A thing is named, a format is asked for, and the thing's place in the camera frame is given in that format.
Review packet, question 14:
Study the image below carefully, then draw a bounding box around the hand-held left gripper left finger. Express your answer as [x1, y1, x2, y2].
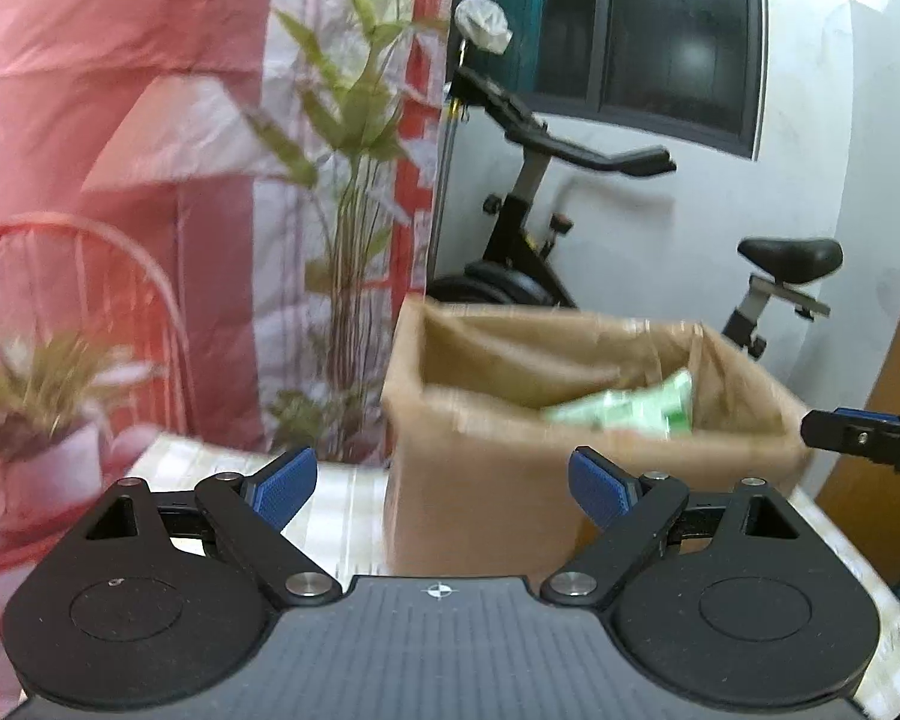
[82, 448, 343, 609]

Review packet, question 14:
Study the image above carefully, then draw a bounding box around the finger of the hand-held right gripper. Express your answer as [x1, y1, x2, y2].
[800, 406, 900, 476]

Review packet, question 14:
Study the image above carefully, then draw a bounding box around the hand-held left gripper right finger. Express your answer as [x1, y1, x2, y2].
[540, 446, 803, 608]

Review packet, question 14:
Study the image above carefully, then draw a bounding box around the brown cardboard box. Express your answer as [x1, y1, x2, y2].
[381, 294, 812, 578]

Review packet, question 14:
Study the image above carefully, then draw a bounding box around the green snack packet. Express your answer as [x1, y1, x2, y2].
[540, 369, 695, 437]

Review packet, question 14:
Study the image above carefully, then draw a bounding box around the brown wooden door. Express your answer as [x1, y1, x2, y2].
[816, 292, 900, 597]

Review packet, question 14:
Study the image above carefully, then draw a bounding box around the black exercise bike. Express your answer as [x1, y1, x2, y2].
[426, 66, 845, 361]

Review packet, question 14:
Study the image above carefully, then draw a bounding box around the small potted plant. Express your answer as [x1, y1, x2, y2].
[0, 330, 158, 522]

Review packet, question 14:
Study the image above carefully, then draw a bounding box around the tall green leafy plant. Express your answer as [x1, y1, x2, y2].
[244, 0, 451, 464]

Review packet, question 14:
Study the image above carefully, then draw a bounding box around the pink and white backdrop cloth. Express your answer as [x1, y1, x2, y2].
[0, 0, 462, 713]

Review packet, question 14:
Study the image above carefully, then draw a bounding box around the dark window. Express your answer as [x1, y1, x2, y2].
[450, 0, 766, 161]

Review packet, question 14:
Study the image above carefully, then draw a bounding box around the white plastic bag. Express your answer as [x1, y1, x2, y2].
[454, 0, 512, 55]

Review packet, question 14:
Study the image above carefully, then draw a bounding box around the red wire chair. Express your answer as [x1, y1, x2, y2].
[0, 211, 196, 623]

